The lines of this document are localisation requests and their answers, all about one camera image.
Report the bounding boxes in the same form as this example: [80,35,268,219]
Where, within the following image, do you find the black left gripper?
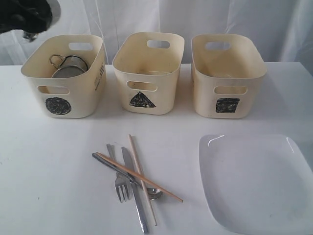
[0,0,52,42]

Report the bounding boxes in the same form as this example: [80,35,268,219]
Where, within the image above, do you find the steel mug with handle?
[49,54,89,71]

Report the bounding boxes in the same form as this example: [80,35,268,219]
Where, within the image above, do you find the large stainless steel bowl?
[51,66,85,78]

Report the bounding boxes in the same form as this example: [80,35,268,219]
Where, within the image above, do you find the light wooden chopstick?
[129,134,158,226]

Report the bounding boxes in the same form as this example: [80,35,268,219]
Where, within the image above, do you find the brown wooden chopstick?
[96,152,183,202]

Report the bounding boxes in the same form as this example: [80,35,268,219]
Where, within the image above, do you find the stainless steel fork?
[106,144,129,203]

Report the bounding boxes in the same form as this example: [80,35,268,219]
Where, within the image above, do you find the stainless steel knife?
[121,147,149,235]

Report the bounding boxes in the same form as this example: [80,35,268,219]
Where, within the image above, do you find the stainless steel spoon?
[92,153,163,200]

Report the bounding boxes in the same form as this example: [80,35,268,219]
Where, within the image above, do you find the cream bin with circle mark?
[21,35,106,118]

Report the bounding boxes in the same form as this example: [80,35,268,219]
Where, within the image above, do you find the cream bin with triangle mark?
[112,32,185,115]

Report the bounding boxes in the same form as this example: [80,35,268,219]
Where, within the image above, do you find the cream bin with square mark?
[191,34,267,119]

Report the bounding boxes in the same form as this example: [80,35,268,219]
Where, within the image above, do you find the white backdrop curtain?
[0,0,313,71]

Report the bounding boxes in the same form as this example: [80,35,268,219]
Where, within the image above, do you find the white square plate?
[198,134,313,235]

